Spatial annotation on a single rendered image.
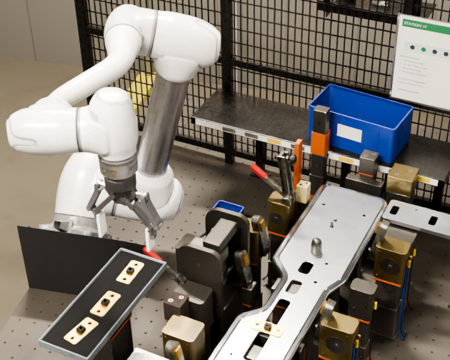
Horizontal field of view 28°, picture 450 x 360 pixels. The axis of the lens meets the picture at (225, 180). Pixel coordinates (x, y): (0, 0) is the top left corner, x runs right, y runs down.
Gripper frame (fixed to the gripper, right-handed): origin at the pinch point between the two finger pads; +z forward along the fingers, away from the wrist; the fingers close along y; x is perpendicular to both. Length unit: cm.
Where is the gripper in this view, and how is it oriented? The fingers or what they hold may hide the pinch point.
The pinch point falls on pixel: (126, 237)
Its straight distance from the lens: 223.2
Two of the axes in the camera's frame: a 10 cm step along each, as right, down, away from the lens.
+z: 0.2, 8.1, 5.9
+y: 9.1, 2.3, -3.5
